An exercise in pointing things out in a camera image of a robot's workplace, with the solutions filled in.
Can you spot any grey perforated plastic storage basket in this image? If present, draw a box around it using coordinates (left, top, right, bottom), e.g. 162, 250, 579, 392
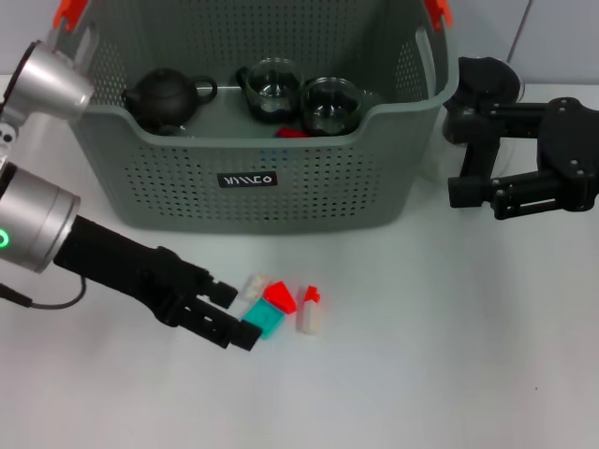
40, 0, 460, 235

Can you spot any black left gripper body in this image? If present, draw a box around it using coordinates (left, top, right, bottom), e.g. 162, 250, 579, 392
52, 214, 212, 329

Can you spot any translucent white pink block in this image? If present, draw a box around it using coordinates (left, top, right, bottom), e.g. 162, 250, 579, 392
237, 274, 271, 301

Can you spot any orange red sloped block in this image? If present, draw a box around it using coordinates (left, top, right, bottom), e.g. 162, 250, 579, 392
262, 280, 299, 314

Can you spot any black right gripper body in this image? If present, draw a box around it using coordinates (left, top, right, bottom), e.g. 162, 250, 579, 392
534, 95, 599, 212

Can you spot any left gripper cable with connector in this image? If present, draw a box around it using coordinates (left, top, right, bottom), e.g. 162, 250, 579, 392
0, 277, 89, 311

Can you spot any white small block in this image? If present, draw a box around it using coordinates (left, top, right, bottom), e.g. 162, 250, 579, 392
296, 301, 325, 336

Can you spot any glass teapot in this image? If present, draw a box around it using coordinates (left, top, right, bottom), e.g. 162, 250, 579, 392
299, 81, 364, 138
235, 56, 306, 124

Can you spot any teal square block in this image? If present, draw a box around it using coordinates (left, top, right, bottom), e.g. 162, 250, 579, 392
240, 298, 286, 341

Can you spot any glass kettle with black handle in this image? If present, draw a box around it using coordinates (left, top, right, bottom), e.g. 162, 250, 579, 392
442, 55, 526, 208

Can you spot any black ceramic teapot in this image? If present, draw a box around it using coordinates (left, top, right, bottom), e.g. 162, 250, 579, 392
122, 67, 219, 137

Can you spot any glass jar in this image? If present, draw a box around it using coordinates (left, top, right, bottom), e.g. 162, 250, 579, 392
301, 77, 362, 123

